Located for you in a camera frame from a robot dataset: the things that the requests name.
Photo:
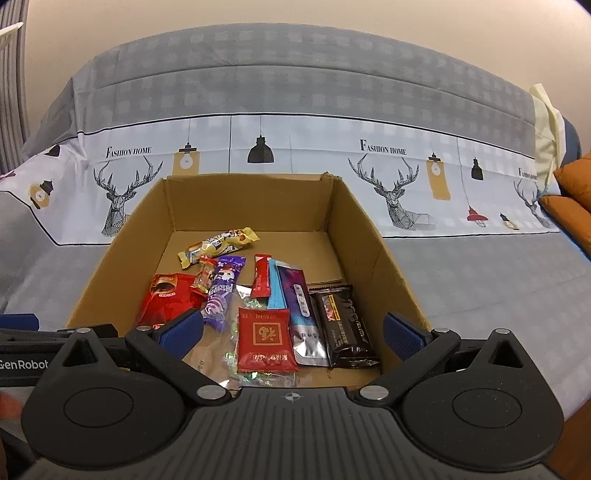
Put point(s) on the purple snack packet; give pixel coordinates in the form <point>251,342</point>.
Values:
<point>224,286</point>

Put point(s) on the small red stick sachet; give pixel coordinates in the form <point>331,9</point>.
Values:
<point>261,277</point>

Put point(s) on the grey curtain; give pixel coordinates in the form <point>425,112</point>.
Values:
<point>10,92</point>

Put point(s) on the dark chocolate bar packet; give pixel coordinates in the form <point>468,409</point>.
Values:
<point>344,323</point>

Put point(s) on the yellow snack bar packet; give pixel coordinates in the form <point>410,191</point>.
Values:
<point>217,244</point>

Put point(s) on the pale yellow pillow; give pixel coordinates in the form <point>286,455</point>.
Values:
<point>547,134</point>

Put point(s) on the orange cushion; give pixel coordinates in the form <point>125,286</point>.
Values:
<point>570,221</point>
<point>577,180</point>

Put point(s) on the red square packet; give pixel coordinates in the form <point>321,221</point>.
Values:
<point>265,339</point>

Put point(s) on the large red snack packet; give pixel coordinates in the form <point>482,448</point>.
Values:
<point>168,295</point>

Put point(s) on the purple white sachet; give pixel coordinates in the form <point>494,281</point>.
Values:
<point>302,314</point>

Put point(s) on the brown cardboard box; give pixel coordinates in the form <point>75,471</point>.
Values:
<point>360,258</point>

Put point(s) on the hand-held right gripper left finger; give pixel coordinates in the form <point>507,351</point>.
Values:
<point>180,330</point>

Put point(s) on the clear candy bag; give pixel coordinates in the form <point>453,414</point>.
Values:
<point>221,355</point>

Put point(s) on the blue pillow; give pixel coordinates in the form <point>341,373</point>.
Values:
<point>571,138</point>

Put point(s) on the light blue sachet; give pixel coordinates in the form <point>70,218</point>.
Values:
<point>275,290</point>

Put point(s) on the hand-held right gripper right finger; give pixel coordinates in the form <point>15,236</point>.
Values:
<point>406,334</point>

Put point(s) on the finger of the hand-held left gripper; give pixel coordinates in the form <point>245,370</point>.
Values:
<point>27,337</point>
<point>18,321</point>

